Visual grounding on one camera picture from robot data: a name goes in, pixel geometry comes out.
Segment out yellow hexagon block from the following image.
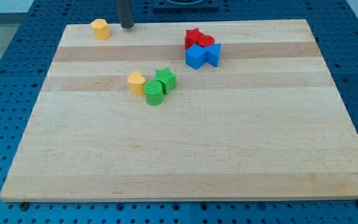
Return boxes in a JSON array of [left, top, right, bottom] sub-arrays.
[[91, 19, 111, 40]]

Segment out red star block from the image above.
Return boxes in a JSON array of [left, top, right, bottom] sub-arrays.
[[185, 28, 203, 50]]

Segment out blue triangle block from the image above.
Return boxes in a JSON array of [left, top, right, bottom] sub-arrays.
[[204, 44, 221, 67]]

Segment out blue cube block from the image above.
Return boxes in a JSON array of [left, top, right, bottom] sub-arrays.
[[185, 44, 206, 70]]

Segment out red cylinder block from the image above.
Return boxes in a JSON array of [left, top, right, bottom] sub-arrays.
[[197, 34, 215, 48]]

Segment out wooden board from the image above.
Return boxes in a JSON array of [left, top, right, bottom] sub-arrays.
[[0, 19, 358, 202]]

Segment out green cylinder block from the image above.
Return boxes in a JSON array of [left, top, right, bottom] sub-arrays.
[[144, 80, 164, 106]]

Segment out green star block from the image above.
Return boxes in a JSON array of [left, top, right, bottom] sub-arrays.
[[154, 68, 177, 95]]

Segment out yellow heart block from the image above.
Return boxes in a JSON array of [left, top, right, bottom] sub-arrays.
[[127, 70, 145, 95]]

